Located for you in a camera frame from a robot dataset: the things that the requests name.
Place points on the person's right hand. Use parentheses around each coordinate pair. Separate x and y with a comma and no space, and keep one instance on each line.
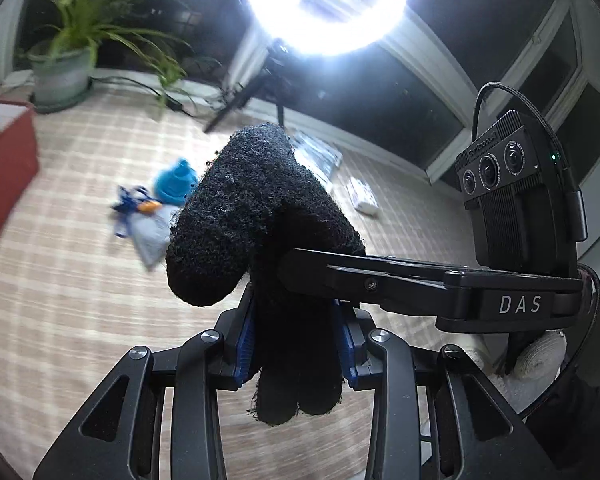
(540,355)

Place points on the black knitted glove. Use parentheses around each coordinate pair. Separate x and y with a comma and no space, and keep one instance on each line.
(250,220)

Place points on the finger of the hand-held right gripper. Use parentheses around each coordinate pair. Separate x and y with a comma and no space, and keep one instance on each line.
(370,280)

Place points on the white tissue packet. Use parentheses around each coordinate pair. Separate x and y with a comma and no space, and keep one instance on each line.
(362,197)

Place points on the blue plastic toy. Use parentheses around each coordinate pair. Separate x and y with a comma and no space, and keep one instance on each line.
(175,182)

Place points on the black tripod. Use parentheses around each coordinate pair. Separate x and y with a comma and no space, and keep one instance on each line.
(267,85)

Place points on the grey cloth pouch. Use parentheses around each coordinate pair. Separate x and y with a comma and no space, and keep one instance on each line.
(147,232)

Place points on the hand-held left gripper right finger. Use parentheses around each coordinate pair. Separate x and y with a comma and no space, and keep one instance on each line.
(346,355)

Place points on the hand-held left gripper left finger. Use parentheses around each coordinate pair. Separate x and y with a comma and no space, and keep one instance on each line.
(245,342)

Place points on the potted green plant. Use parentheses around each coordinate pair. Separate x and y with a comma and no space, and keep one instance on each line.
(62,72)

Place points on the red box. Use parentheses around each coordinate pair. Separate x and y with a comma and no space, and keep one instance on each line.
(7,190)

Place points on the beige plaid blanket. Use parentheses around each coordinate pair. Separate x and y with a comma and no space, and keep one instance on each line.
(80,310)

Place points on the clear plastic packet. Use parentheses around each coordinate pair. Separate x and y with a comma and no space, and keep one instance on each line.
(320,152)

